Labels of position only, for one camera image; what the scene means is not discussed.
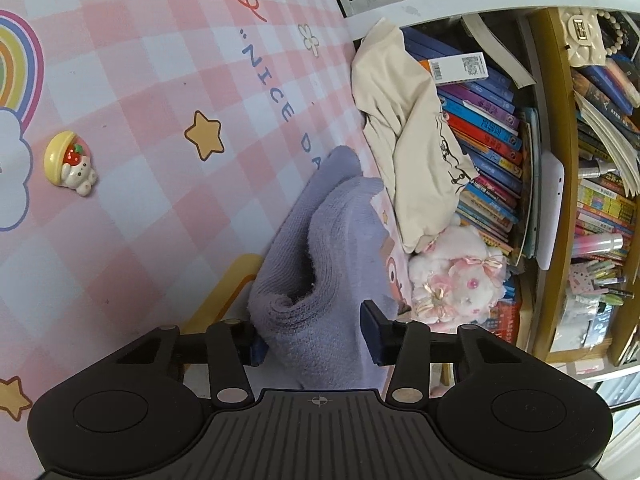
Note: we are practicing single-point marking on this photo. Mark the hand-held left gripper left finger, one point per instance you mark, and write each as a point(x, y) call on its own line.
point(257, 352)

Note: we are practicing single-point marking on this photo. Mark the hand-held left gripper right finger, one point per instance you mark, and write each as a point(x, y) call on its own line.
point(372, 331)

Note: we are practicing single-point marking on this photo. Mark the purple towel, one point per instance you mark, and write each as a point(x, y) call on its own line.
point(335, 240)

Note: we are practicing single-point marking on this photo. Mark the white pink plush bunny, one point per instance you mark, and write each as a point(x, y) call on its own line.
point(465, 280)

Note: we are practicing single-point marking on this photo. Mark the white tablet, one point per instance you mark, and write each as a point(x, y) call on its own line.
point(550, 200)

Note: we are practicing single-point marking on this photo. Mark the cream sweatshirt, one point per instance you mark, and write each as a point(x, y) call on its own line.
point(395, 110)

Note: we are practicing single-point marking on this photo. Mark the row of colourful books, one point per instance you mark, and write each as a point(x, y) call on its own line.
point(490, 125)

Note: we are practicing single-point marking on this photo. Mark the bunch of coloured markers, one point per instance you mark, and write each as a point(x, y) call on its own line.
point(605, 280)

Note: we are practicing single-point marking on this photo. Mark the pink tumbler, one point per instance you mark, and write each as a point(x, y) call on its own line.
point(597, 245)

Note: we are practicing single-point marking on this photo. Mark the stack of assorted books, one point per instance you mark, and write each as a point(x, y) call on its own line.
point(605, 200)

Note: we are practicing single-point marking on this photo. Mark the strawberry bear charm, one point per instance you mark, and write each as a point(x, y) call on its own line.
point(70, 160)

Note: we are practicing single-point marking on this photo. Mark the pink checked printed mat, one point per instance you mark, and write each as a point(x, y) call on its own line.
point(125, 110)

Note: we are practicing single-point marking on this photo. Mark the white box orange label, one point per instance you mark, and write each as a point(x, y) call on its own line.
point(455, 66)

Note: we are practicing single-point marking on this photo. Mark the wooden bookshelf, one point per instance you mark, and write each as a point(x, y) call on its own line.
point(550, 85)

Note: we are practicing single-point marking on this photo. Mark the cream quilted bag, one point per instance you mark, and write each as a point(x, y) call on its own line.
point(582, 35)

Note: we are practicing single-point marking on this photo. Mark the white shelf frame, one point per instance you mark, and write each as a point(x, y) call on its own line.
point(475, 2)

